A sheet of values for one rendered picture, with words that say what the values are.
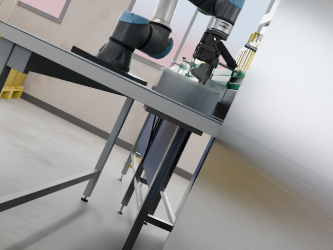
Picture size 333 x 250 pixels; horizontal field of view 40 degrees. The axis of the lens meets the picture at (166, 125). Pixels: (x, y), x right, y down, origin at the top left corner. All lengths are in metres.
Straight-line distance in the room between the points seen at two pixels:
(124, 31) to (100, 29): 3.53
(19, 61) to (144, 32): 0.78
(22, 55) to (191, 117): 0.46
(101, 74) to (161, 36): 0.88
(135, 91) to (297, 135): 0.53
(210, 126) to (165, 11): 1.02
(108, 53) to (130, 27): 0.13
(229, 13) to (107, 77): 0.74
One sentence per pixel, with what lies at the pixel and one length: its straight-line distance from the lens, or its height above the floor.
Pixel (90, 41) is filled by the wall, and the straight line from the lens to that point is 5.40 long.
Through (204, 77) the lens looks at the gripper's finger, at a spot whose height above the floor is 0.87.
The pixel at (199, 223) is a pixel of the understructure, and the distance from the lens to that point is 0.84.
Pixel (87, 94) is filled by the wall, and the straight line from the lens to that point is 5.33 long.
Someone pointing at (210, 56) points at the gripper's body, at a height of 0.95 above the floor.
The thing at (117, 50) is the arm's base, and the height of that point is 0.83.
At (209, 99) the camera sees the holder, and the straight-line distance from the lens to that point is 1.63.
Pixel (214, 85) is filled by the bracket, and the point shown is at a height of 0.87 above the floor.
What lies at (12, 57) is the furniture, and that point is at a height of 0.68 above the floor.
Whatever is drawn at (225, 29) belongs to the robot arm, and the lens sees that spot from 1.70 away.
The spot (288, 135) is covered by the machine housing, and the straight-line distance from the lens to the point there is 0.64.
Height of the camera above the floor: 0.76
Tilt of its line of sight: 4 degrees down
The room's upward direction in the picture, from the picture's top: 25 degrees clockwise
